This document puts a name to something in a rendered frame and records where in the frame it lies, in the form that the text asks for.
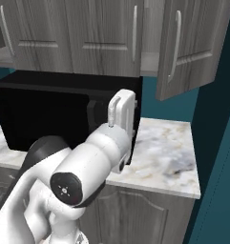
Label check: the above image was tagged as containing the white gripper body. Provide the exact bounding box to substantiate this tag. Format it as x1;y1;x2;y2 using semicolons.
107;89;137;165

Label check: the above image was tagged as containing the open grey cabinet door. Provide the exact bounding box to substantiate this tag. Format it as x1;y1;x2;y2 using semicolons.
155;0;230;102

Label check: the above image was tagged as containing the arched grey base cabinet door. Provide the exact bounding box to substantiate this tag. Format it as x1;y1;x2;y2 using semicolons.
95;187;170;244

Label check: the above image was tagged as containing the grey base cabinet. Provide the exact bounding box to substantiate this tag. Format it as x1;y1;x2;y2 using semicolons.
0;164;196;244

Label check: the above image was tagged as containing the black microwave oven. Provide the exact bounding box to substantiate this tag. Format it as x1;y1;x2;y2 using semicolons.
0;70;144;166

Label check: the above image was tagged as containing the grey wood wall cabinet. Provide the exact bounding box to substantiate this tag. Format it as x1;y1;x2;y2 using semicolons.
0;0;162;78

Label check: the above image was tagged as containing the long pale door handle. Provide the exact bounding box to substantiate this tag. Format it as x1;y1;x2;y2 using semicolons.
0;4;16;57
167;10;183;85
131;4;138;64

